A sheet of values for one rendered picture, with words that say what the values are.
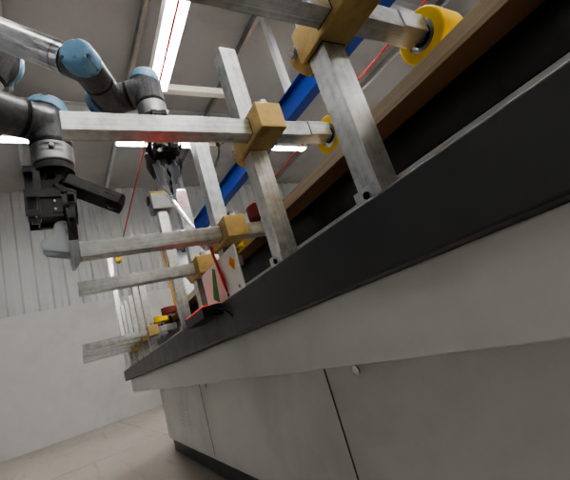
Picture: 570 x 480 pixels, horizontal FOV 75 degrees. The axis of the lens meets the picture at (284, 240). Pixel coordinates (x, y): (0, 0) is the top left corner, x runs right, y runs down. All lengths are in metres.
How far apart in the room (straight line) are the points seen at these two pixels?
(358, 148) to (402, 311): 0.20
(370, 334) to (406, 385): 0.30
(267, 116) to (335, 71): 0.19
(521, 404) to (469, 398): 0.08
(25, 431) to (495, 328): 8.33
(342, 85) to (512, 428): 0.55
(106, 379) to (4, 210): 4.00
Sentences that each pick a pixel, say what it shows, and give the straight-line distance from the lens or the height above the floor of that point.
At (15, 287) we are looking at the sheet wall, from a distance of 8.85.
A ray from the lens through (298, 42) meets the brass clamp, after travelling 0.57.
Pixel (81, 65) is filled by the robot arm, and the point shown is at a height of 1.28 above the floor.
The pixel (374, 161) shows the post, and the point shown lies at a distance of 0.45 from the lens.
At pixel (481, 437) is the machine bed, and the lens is 0.74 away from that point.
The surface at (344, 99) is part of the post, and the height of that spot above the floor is 0.83.
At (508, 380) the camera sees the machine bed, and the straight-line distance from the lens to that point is 0.67.
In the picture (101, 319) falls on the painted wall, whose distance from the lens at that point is 8.65.
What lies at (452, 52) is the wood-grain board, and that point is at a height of 0.87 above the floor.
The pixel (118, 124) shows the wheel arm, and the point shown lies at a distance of 0.61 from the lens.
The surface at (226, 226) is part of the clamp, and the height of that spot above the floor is 0.85.
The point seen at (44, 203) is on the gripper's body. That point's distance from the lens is 0.80.
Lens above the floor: 0.59
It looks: 14 degrees up
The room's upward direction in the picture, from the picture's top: 17 degrees counter-clockwise
